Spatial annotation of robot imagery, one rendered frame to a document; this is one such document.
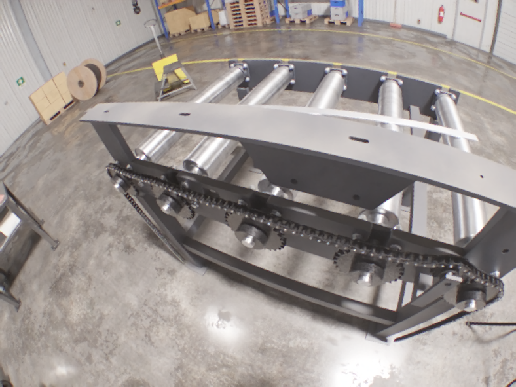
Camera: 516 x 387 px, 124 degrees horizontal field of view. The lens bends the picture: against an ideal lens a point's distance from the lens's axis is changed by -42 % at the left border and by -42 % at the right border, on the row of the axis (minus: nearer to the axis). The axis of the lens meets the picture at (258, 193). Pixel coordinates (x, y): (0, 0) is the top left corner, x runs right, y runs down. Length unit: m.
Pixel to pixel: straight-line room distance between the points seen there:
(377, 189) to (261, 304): 1.11
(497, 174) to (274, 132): 0.36
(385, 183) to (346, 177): 0.07
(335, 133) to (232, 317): 1.25
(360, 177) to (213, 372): 1.27
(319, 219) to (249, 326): 0.99
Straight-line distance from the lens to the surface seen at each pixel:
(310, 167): 0.45
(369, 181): 0.43
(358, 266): 0.54
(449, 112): 1.16
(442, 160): 0.37
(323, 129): 0.36
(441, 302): 0.79
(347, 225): 0.53
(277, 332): 1.39
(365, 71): 1.31
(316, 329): 1.39
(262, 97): 1.08
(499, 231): 0.53
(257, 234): 0.57
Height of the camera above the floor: 1.37
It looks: 49 degrees down
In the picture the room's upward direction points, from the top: 13 degrees counter-clockwise
